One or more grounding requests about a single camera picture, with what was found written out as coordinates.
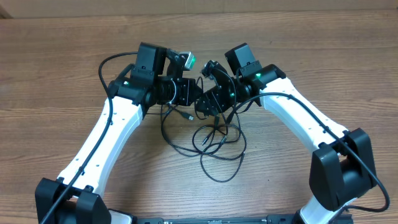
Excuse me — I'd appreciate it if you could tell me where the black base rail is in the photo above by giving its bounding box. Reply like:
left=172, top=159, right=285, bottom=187
left=132, top=214, right=304, bottom=224

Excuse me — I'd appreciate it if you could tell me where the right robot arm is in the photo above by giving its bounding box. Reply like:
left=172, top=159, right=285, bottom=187
left=195, top=43, right=377, bottom=223

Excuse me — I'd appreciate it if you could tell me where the black usb cable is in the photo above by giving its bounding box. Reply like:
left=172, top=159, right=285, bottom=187
left=160, top=76, right=248, bottom=184

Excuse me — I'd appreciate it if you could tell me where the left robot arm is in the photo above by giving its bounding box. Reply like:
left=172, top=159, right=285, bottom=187
left=35, top=42, right=202, bottom=224

